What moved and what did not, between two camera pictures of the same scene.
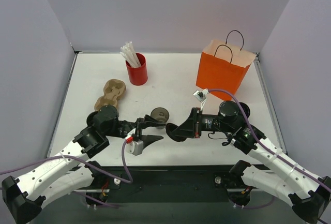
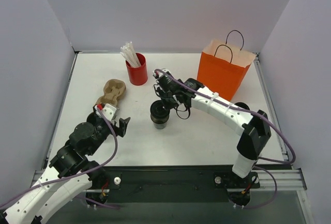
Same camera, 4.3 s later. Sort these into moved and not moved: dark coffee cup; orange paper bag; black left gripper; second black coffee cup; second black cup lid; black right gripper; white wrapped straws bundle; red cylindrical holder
Moved: black left gripper; black right gripper; dark coffee cup
Not moved: second black coffee cup; red cylindrical holder; white wrapped straws bundle; second black cup lid; orange paper bag
